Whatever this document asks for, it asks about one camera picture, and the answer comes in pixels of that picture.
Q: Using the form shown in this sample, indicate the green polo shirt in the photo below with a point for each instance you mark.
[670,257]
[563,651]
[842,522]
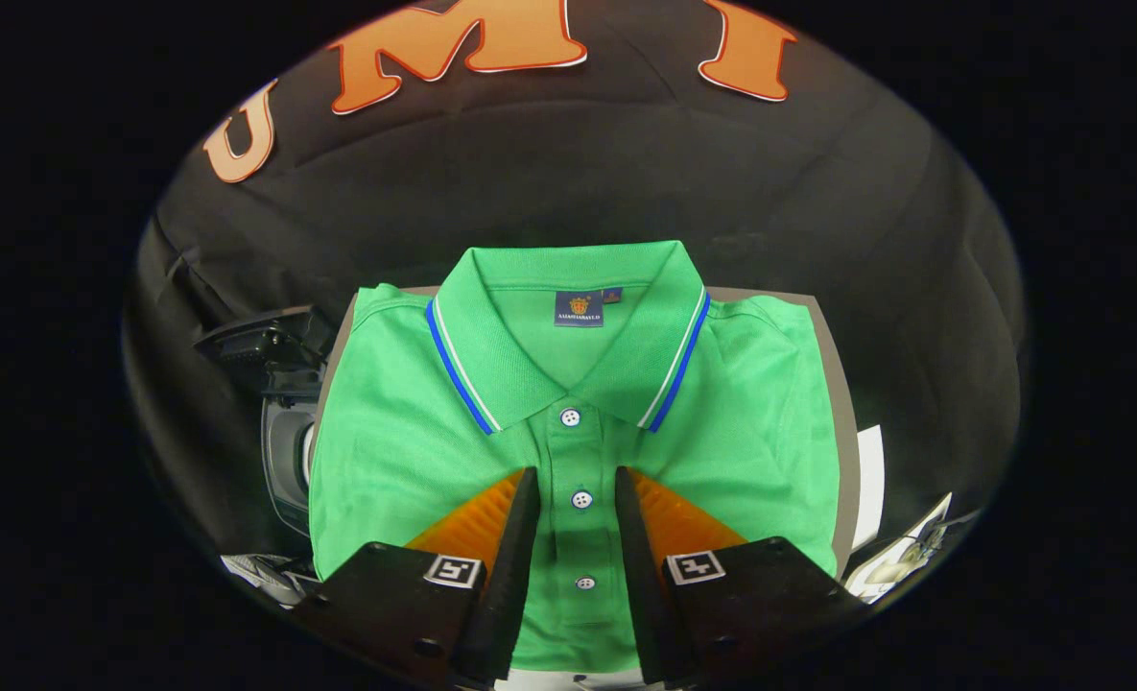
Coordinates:
[414,451]

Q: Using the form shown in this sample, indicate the grey white crumpled object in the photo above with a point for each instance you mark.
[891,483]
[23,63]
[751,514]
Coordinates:
[266,576]

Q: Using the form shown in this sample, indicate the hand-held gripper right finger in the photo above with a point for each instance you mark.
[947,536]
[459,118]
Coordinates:
[650,585]

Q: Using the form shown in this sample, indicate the dark glass washing machine lid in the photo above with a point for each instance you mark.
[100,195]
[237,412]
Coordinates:
[261,341]

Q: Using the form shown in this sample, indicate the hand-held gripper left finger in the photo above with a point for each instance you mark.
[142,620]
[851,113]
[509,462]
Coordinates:
[501,585]

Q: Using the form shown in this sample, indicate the white paper sheet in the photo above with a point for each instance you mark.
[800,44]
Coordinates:
[870,489]

